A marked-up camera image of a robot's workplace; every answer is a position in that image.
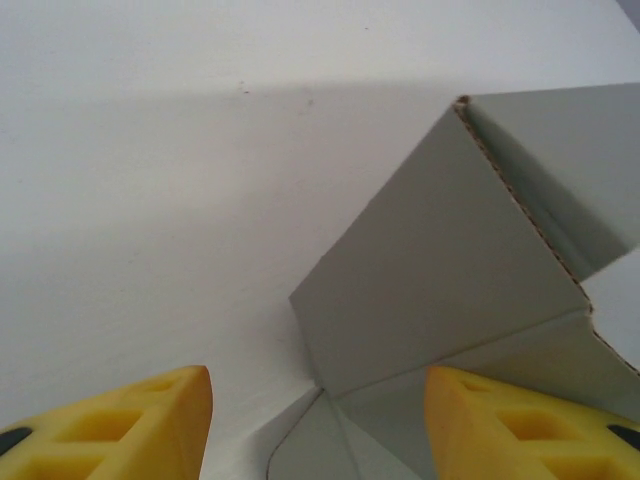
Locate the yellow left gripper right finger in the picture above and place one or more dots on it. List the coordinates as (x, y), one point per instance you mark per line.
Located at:
(525, 440)

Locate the grey paper box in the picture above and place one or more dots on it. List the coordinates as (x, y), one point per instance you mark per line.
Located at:
(440, 260)

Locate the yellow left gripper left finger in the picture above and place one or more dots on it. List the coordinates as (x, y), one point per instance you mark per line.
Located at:
(100, 440)

